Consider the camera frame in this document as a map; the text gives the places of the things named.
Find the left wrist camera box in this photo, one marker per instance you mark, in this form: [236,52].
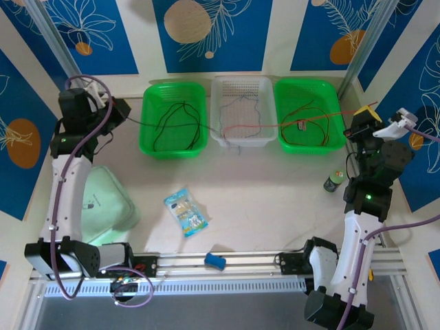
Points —
[94,93]

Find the small black red card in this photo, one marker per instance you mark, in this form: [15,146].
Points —
[302,125]

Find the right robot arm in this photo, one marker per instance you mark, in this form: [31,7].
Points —
[354,247]

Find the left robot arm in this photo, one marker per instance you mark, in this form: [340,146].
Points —
[65,192]

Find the aluminium corner post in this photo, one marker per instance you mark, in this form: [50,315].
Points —
[63,51]
[368,48]

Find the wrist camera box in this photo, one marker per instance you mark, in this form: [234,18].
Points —
[400,118]
[94,93]

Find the blue sponge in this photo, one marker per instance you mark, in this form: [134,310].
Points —
[214,262]

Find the small green bottle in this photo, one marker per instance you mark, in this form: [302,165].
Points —
[335,180]

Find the white plastic basket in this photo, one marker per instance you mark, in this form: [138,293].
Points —
[268,103]

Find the aluminium frame rail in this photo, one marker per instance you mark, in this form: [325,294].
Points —
[251,264]

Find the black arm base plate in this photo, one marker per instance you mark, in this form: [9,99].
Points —
[149,266]
[288,264]

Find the mint green zip pouch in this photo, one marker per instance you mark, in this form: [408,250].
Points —
[110,206]

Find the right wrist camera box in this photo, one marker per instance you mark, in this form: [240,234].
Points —
[400,118]

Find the blue snack packet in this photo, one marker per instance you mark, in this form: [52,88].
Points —
[185,213]

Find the green plastic basket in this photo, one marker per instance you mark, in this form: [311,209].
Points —
[302,96]
[151,103]

